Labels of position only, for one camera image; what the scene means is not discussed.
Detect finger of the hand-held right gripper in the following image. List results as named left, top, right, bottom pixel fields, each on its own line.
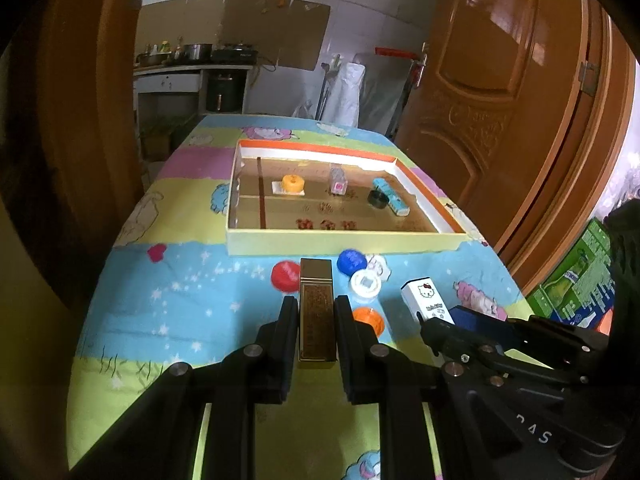
left=451, top=305, right=610, bottom=362
left=420, top=319, right=592, bottom=387

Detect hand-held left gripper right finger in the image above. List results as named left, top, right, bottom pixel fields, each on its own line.
left=334, top=295, right=468, bottom=480

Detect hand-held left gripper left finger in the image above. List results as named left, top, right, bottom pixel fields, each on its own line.
left=75, top=296, right=300, bottom=480

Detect orange bottle cap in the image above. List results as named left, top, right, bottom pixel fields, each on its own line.
left=351, top=307, right=386, bottom=341

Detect gold small box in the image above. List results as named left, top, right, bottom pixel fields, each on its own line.
left=299, top=258, right=337, bottom=364

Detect white cartoon cat box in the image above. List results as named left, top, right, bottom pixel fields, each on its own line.
left=400, top=280, right=457, bottom=326

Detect white bottle cap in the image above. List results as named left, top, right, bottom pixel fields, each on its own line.
left=348, top=270, right=383, bottom=304

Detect red bottle cap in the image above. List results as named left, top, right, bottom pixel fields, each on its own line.
left=271, top=260, right=302, bottom=292

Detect blue bottle cap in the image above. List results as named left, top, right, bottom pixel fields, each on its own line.
left=336, top=249, right=367, bottom=277

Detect shallow cardboard box tray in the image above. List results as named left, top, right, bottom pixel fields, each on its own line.
left=226, top=140, right=468, bottom=257

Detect teal small box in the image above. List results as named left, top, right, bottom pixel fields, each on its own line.
left=374, top=177, right=410, bottom=217

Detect clear plastic box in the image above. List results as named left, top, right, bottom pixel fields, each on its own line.
left=327, top=165, right=349, bottom=195

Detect person's right forearm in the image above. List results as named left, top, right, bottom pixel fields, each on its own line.
left=602, top=204, right=640, bottom=352

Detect large green carton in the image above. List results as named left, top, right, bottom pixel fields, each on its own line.
left=525, top=217, right=617, bottom=327

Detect white rolled sheet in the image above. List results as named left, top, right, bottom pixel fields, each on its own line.
left=327, top=62, right=366, bottom=129

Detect brown wooden door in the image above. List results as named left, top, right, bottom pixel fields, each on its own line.
left=395, top=0, right=587, bottom=213

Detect clear plastic sheeting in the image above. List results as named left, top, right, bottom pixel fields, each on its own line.
left=360, top=57, right=417, bottom=134

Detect black air fryer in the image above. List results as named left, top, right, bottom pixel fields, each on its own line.
left=206, top=72, right=244, bottom=113

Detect metal door hinge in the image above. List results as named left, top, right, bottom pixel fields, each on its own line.
left=580, top=60, right=600, bottom=96

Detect kitchen counter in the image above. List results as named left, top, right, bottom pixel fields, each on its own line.
left=132, top=61, right=257, bottom=161

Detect black stove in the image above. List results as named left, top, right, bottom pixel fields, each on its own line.
left=212, top=47, right=261, bottom=64

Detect wooden door frame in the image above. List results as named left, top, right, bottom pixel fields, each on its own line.
left=492, top=0, right=637, bottom=302

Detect metal door handle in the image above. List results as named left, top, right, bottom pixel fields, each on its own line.
left=410, top=42, right=431, bottom=96

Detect dark wooden door post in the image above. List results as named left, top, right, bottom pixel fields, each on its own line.
left=30, top=0, right=151, bottom=311

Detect cardboard wall panels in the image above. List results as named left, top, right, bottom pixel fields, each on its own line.
left=140, top=0, right=332, bottom=72

